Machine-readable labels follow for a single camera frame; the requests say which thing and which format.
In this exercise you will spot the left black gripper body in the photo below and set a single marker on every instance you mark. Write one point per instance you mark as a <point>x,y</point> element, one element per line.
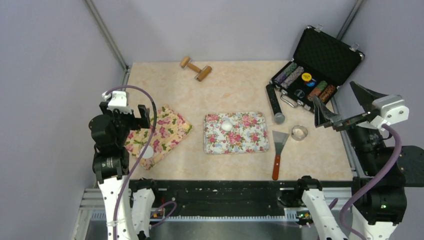
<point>125,122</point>

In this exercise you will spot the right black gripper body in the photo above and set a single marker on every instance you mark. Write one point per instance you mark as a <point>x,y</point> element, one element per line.
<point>351,121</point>

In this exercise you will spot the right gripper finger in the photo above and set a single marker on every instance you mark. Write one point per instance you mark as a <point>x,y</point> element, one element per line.
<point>365,96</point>
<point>323,117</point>

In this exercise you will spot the floral tray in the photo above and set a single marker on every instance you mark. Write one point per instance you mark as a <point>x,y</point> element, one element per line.
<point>248,135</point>

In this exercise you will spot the wooden dough roller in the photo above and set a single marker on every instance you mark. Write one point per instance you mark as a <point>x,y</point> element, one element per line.
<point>202,73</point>

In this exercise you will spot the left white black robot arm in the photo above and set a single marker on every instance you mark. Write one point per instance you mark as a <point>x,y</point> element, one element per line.
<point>109,131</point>

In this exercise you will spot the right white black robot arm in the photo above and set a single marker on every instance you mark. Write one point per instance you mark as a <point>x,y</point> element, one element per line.
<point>378,202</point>

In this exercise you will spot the brown poker chip stack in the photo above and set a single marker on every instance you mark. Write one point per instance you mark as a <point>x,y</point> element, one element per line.
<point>327,93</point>

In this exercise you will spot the green poker chip stack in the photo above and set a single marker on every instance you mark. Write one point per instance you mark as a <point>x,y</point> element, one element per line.
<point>317,90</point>

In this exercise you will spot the blue poker chip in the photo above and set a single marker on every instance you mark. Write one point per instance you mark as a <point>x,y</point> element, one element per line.
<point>311,83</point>

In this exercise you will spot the white round disc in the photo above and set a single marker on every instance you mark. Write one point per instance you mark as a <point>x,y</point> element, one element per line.
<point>146,152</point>

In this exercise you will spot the yellow dealer button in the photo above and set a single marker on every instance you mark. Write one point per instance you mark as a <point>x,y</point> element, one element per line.
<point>307,77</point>

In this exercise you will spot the black microphone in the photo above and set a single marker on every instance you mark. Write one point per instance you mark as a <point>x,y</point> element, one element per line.
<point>278,116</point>

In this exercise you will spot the folded floral cloth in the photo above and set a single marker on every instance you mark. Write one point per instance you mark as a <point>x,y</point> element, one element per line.
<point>171,129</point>

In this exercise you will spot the grey poker chip stack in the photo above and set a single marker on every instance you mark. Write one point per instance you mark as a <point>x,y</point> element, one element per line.
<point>292,77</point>

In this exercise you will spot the black poker chip case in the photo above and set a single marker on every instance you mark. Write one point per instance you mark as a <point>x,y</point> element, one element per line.
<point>325,58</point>

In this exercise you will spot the purple poker chip stack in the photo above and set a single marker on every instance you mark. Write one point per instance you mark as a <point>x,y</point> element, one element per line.
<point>285,72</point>

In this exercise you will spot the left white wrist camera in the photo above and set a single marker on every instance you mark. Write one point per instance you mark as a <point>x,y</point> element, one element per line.
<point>117,100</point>

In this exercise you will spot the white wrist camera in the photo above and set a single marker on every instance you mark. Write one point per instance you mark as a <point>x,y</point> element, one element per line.
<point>117,100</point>
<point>391,109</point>

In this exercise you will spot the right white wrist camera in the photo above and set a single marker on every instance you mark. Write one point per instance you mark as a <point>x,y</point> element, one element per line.
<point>391,109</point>

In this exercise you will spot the metal spatula wooden handle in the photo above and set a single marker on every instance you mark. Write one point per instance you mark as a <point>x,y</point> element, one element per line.
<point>280,139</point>

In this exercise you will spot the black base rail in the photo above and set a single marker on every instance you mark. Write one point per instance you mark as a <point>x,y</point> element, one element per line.
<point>223,198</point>

